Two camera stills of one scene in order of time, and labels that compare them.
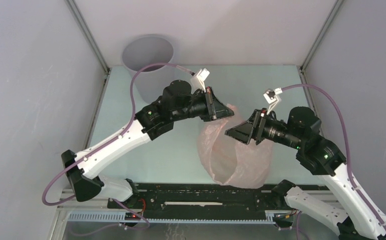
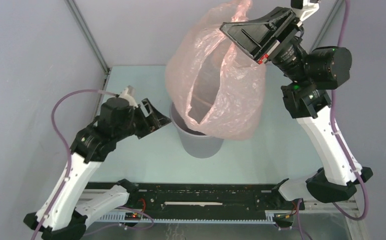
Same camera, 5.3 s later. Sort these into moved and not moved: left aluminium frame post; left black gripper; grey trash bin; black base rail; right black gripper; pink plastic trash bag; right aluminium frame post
Moved: grey trash bin; pink plastic trash bag; left black gripper; right black gripper
Not moved: left aluminium frame post; black base rail; right aluminium frame post
